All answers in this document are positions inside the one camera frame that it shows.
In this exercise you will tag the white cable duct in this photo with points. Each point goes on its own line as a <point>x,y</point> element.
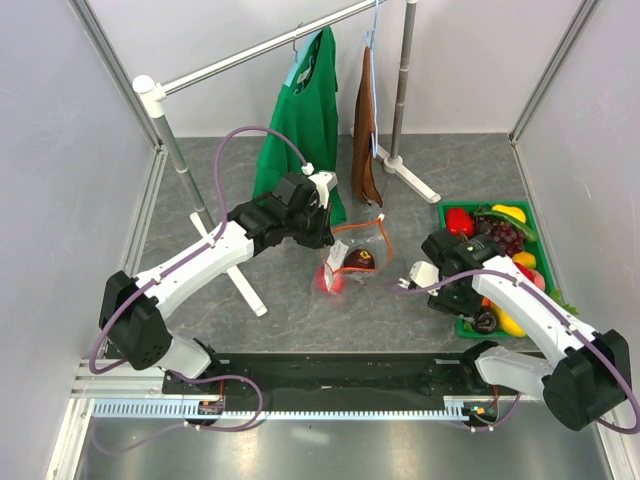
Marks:
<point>197,410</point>

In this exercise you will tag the silver clothes rack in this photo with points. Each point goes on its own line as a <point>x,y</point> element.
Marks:
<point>152,94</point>

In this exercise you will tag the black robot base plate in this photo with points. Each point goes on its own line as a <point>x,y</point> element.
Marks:
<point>345,381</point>

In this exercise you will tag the clear zip top bag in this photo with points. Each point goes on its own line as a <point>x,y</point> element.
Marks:
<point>370,235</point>

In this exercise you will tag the brown towel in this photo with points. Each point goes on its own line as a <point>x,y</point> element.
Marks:
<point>362,177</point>

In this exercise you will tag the light blue shirt hanger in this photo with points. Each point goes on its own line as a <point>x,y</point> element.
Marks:
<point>302,70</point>

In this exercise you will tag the aluminium frame post right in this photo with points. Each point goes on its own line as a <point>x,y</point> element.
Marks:
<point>567,42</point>

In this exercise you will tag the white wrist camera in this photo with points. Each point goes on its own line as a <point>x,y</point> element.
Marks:
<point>325,182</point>
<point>423,274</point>

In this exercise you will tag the green chili pepper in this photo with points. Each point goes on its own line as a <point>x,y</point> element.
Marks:
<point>530,234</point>

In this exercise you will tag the green t-shirt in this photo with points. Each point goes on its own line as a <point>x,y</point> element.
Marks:
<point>309,120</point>

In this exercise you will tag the red bell pepper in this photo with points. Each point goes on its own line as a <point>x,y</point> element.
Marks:
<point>459,222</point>

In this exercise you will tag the purple grape bunch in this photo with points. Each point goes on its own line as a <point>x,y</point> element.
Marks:
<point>501,231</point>

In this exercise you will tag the blue wire hanger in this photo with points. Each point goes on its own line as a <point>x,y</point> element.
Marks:
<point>369,39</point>

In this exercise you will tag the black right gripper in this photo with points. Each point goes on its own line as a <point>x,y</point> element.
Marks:
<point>468,308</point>

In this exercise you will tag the red apple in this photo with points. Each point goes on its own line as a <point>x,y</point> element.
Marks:
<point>328,282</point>

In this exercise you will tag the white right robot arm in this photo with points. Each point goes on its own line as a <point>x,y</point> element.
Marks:
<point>582,373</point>

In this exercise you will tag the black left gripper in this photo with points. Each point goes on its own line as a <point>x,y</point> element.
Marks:
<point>323,236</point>

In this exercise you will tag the green fruit tray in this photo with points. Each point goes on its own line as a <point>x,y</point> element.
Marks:
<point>530,263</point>

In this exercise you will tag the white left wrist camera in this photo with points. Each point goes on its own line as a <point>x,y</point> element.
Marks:
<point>325,182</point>

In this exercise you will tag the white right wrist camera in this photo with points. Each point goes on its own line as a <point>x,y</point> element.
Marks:
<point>423,274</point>

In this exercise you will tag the dark purple mangosteen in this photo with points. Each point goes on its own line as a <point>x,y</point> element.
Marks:
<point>360,259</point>

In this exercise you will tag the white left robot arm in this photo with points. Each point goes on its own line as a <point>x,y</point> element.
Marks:
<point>135,309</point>

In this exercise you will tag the aluminium frame post left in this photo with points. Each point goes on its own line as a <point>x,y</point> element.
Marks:
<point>108,55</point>

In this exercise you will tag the aluminium frame post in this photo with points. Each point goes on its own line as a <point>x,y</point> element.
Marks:
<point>567,42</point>
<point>108,55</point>

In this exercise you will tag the yellow mango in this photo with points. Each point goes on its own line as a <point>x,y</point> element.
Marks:
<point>506,323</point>

